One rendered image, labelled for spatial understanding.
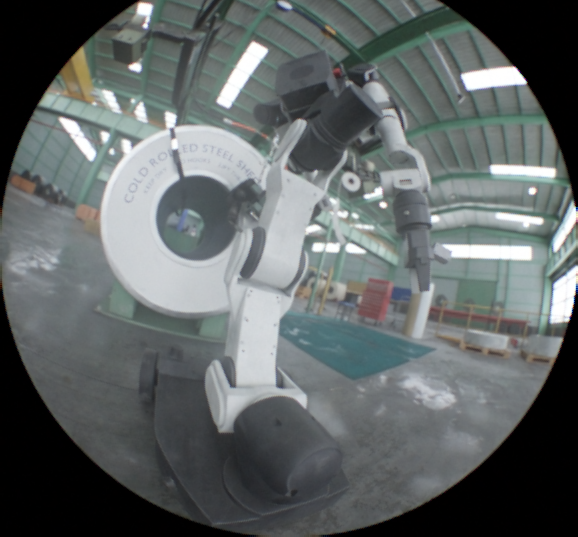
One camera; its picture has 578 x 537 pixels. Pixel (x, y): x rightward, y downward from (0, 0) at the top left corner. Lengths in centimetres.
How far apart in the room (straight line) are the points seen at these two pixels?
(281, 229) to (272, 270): 10
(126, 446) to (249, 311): 56
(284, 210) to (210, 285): 83
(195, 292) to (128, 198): 66
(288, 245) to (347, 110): 36
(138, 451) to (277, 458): 45
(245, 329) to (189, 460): 34
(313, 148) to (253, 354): 53
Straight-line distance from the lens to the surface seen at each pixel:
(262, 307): 53
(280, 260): 50
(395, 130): 61
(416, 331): 512
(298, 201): 54
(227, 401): 42
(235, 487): 45
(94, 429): 75
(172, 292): 123
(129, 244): 122
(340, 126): 52
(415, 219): 45
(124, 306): 149
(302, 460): 33
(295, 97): 70
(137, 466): 68
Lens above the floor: 58
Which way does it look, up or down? 9 degrees up
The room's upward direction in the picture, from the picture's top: 16 degrees clockwise
